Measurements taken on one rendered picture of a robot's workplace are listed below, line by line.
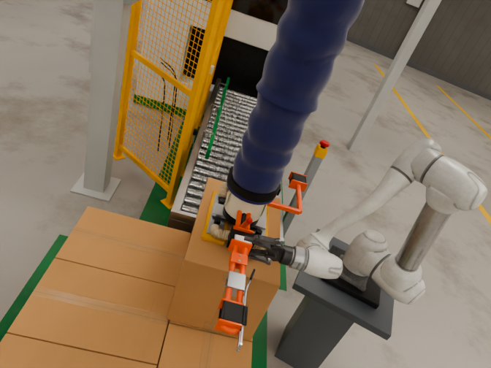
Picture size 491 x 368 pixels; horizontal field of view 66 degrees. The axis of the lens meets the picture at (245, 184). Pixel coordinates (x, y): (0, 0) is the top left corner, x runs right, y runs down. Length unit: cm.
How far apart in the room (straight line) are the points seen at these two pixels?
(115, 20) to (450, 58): 1082
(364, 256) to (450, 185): 62
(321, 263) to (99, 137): 196
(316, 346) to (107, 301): 119
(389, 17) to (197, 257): 1126
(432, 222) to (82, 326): 148
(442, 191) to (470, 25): 1100
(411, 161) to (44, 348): 158
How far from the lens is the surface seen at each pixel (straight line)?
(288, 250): 148
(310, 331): 230
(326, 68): 133
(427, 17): 490
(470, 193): 151
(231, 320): 122
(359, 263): 197
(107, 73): 270
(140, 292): 192
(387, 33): 1238
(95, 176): 314
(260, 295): 163
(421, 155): 156
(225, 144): 313
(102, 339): 178
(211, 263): 154
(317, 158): 263
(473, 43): 1248
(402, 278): 186
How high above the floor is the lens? 208
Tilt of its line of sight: 34 degrees down
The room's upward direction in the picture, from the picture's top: 21 degrees clockwise
